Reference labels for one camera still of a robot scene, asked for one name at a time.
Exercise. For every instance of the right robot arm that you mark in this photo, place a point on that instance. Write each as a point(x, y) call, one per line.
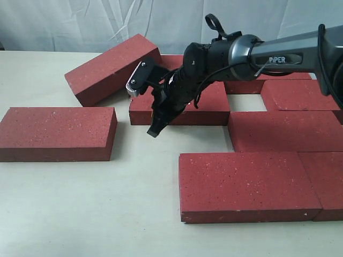
point(245, 58)

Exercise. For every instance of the white backdrop cloth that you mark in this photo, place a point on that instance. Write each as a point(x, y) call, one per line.
point(96, 26)

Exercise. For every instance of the red brick third row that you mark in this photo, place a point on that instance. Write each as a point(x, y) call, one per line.
point(285, 131)

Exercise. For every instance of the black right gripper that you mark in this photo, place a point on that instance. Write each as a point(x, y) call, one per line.
point(171, 98)

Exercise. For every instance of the red brick front large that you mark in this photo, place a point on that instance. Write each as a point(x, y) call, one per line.
point(245, 188)

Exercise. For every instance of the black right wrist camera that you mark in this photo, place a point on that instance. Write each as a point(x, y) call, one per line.
point(135, 84)

